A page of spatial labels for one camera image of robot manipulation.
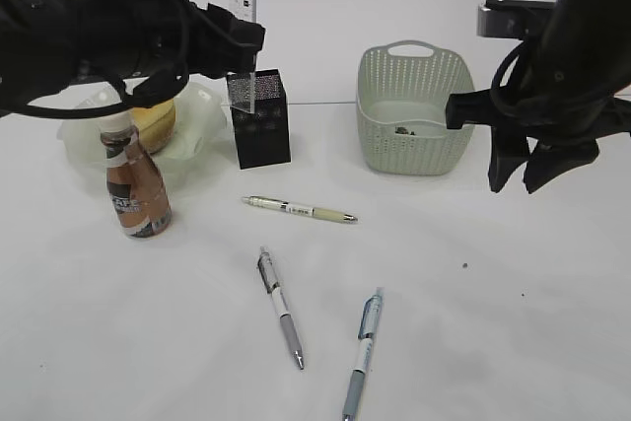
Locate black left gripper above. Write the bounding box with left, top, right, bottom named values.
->
left=73, top=0, right=265, bottom=104

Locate grey white retractable pen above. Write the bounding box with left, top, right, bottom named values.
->
left=256, top=246, right=306, bottom=371

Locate pale green wavy glass plate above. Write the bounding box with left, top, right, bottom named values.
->
left=57, top=81, right=227, bottom=176

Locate oblong golden bread roll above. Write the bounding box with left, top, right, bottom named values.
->
left=131, top=99, right=176, bottom=154

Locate beige retractable pen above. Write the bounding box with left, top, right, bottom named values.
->
left=242, top=196, right=359, bottom=224

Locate pale green plastic basket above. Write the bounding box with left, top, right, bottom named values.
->
left=356, top=40, right=474, bottom=176

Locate brown coffee drink bottle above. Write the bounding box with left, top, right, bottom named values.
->
left=98, top=112, right=172, bottom=239

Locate black mesh pen holder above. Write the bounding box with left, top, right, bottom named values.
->
left=226, top=69, right=291, bottom=170

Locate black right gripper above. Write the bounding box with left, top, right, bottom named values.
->
left=446, top=0, right=630, bottom=193

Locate blue white retractable pen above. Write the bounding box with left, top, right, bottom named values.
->
left=342, top=287, right=384, bottom=421

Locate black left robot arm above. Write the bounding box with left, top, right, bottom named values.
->
left=1, top=0, right=265, bottom=120

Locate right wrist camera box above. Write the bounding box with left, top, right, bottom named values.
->
left=477, top=0, right=555, bottom=40

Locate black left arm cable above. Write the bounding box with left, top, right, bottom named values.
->
left=24, top=75, right=134, bottom=121

